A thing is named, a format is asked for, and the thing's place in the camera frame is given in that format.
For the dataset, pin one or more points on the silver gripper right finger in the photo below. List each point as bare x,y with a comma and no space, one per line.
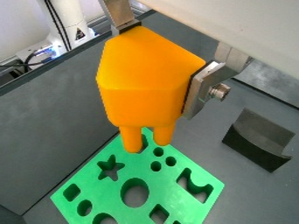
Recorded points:
206,84

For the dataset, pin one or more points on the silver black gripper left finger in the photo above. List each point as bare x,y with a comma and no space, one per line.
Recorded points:
119,15

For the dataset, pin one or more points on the orange three prong object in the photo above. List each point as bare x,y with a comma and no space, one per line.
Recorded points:
143,78

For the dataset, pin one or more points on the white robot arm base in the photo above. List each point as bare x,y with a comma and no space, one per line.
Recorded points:
39,30

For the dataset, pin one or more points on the green shape sorter board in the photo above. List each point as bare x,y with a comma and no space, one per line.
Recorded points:
153,187

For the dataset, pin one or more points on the black curved holder stand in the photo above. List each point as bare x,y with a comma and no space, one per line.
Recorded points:
259,140

